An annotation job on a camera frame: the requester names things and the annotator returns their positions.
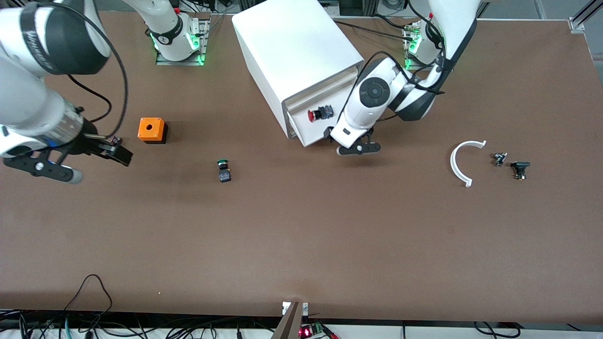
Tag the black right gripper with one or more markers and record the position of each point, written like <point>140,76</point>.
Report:
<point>88,142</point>

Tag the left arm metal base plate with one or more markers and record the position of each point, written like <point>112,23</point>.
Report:
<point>411,67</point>

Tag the circuit board with red LED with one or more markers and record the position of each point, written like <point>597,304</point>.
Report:
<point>306,332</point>

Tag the black push button switch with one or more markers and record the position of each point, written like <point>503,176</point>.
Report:
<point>520,165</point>

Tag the small black contact block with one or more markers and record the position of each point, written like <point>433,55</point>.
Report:
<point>117,140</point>

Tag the aluminium frame extrusion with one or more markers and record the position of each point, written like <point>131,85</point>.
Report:
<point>582,21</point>

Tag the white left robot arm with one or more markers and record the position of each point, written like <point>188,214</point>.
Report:
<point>377,89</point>

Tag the red push button switch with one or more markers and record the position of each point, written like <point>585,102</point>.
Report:
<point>325,113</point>

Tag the white plastic drawer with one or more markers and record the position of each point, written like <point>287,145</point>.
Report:
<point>301,128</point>
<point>320,88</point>

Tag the white curved plastic arc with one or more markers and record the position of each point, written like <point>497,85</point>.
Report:
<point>453,162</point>

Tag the orange button enclosure box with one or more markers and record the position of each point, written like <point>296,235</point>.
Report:
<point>150,127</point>

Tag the small black silver switch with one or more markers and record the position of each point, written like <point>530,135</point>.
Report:
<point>499,159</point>

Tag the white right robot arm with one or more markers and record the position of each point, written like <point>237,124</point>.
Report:
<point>28,94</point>

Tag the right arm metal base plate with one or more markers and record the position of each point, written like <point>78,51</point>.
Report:
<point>179,62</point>

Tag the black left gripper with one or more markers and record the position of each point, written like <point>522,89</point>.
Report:
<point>329,136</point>

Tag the white drawer cabinet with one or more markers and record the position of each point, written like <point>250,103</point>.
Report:
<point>292,42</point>

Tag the green push button switch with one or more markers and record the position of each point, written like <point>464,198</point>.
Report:
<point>224,175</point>

